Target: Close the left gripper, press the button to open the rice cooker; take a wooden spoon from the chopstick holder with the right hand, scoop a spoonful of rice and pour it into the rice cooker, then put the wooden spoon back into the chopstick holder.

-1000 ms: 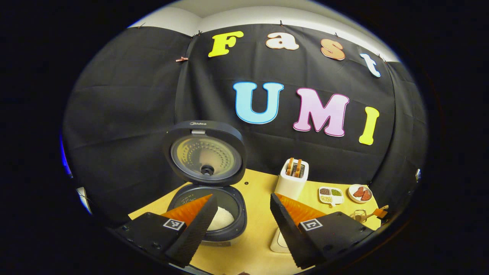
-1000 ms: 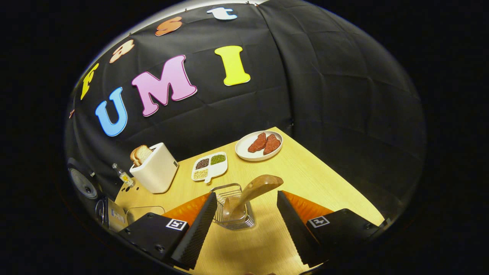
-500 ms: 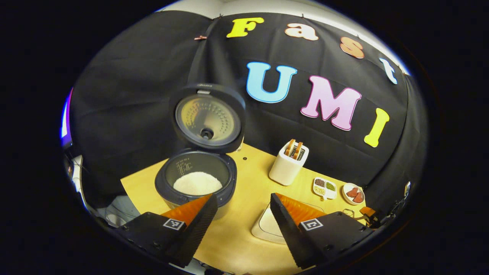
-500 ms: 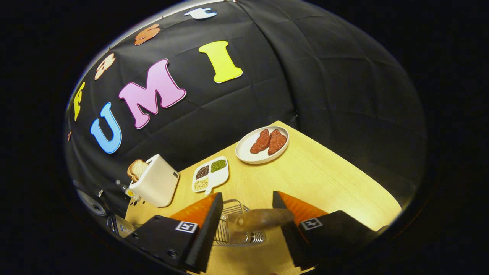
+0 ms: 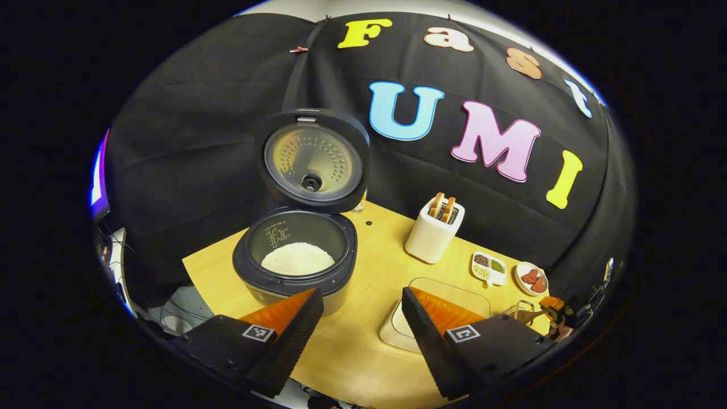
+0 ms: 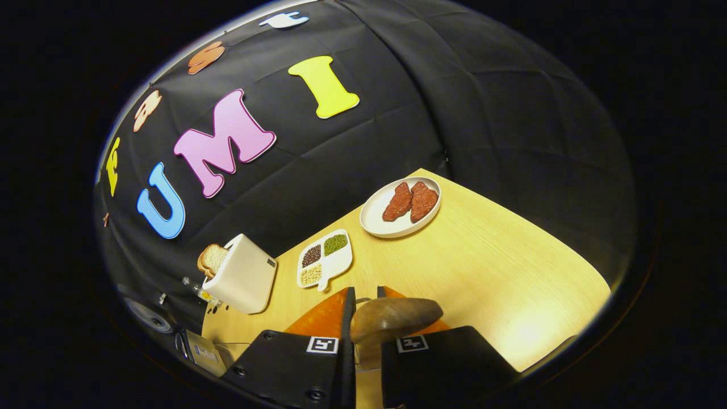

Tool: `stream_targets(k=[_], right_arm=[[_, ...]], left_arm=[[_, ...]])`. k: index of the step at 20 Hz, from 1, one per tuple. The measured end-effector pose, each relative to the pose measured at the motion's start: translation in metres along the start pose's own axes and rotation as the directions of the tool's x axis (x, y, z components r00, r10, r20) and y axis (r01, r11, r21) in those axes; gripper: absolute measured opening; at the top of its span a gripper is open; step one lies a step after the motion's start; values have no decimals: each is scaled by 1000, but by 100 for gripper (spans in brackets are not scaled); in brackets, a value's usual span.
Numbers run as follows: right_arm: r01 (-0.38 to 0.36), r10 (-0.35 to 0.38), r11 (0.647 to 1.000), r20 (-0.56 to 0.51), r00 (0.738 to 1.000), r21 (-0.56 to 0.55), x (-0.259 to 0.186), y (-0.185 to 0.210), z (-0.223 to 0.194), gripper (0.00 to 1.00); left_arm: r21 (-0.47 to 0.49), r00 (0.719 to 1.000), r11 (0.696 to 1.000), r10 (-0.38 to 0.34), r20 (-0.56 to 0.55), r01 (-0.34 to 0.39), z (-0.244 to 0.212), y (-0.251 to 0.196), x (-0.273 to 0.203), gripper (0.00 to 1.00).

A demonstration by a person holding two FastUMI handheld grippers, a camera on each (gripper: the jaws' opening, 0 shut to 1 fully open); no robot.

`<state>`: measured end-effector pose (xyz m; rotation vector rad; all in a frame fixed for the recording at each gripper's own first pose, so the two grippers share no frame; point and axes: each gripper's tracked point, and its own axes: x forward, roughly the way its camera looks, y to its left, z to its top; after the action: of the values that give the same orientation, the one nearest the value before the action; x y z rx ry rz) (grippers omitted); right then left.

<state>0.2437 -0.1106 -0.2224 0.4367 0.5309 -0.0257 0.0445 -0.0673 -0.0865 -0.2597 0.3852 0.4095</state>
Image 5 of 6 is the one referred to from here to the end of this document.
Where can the red meat piece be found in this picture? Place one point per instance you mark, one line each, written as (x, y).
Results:
(530, 276)
(539, 284)

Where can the yellow soybeans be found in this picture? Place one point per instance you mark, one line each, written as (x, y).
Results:
(481, 272)

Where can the dark brown beans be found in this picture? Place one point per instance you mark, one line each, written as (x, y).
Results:
(481, 260)

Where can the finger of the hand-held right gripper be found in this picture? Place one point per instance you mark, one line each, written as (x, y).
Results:
(556, 312)

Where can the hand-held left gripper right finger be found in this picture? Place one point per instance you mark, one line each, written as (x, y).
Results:
(431, 346)

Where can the white rice pile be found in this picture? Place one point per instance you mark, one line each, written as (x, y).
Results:
(298, 260)

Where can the green mung beans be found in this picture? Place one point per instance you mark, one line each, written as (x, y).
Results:
(497, 266)

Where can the lit screen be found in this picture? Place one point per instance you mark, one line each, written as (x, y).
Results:
(99, 176)

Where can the clear rectangular rice container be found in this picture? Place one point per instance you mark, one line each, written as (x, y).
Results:
(454, 295)

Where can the white round plate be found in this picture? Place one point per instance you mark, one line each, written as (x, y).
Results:
(523, 287)

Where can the white divided dish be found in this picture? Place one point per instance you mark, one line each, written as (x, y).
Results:
(489, 277)

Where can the black backdrop cloth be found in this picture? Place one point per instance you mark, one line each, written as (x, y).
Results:
(199, 142)

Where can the bread slice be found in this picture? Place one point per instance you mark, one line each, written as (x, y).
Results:
(436, 205)
(448, 209)

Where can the white toaster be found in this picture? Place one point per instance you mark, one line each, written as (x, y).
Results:
(431, 238)

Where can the dark grey rice cooker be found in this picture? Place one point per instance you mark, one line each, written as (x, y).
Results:
(313, 153)

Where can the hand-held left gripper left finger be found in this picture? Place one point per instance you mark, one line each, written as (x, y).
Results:
(292, 346)

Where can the pink cloth clip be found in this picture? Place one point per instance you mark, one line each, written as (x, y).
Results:
(298, 49)

